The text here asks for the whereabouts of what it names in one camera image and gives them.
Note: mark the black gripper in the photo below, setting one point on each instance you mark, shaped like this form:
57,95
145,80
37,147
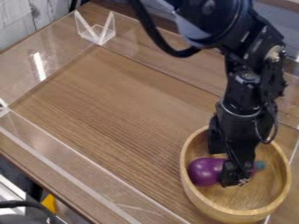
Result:
235,133

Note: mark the purple toy eggplant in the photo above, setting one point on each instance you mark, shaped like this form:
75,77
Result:
204,170

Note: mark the clear acrylic corner bracket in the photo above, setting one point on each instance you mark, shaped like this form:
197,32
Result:
97,34

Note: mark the brown wooden bowl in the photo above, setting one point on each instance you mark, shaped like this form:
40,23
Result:
237,204

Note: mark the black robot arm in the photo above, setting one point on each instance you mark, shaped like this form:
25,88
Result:
229,26

